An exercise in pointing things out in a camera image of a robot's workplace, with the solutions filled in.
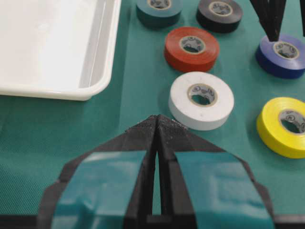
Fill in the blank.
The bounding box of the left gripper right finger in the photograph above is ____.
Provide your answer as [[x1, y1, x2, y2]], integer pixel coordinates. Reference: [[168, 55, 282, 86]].
[[156, 115, 275, 229]]

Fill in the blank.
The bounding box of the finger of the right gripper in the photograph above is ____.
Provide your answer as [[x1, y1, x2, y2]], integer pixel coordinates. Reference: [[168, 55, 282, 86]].
[[250, 0, 286, 42]]

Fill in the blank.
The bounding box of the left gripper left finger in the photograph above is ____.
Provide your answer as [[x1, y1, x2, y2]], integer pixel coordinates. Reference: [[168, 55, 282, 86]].
[[37, 115, 157, 229]]

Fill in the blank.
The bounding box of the blue tape roll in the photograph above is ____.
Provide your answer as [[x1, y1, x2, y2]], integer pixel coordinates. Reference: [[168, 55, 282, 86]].
[[255, 34, 305, 79]]

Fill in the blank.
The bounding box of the black tape roll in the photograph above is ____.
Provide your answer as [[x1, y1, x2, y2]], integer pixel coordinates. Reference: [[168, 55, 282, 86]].
[[196, 0, 243, 33]]

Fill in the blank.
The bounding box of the yellow tape roll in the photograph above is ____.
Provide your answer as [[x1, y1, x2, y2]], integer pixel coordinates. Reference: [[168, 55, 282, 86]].
[[256, 97, 305, 159]]

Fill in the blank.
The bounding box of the white tape roll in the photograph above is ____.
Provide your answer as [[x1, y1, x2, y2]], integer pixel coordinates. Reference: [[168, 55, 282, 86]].
[[168, 72, 234, 131]]

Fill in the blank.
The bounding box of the red tape roll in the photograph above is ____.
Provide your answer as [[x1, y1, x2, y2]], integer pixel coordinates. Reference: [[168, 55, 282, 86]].
[[164, 27, 220, 73]]

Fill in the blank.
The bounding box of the green tape roll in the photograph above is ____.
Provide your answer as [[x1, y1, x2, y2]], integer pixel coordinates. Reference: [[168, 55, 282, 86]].
[[136, 0, 183, 28]]

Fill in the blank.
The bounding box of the white plastic tray case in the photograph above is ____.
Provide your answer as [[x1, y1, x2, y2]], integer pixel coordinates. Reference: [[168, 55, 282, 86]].
[[0, 0, 121, 101]]

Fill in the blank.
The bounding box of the green table cloth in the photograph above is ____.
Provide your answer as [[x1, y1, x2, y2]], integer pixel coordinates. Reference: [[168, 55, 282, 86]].
[[0, 0, 305, 215]]

